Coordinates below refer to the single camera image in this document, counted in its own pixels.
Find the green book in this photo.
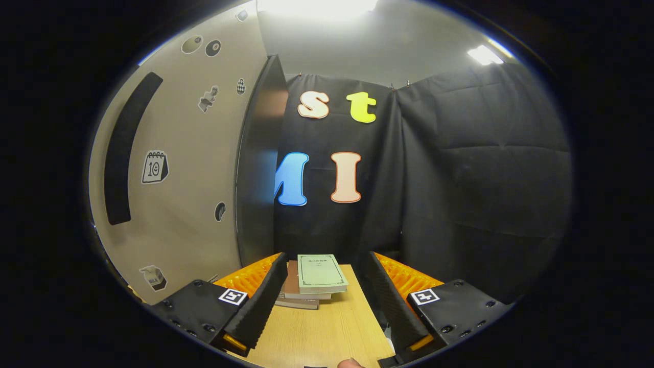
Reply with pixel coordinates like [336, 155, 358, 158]
[297, 254, 350, 295]

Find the large ceiling light panel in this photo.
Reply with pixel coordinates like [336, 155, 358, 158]
[255, 0, 380, 22]

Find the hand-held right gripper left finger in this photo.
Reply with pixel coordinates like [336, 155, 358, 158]
[141, 252, 289, 358]

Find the black backdrop cloth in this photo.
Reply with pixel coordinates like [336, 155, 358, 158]
[273, 60, 574, 303]

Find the black door handle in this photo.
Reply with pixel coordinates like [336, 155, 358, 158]
[104, 72, 164, 226]

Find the small ceiling light strip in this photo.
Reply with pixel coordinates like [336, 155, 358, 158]
[467, 43, 507, 66]

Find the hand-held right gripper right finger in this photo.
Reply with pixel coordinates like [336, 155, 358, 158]
[365, 250, 516, 361]

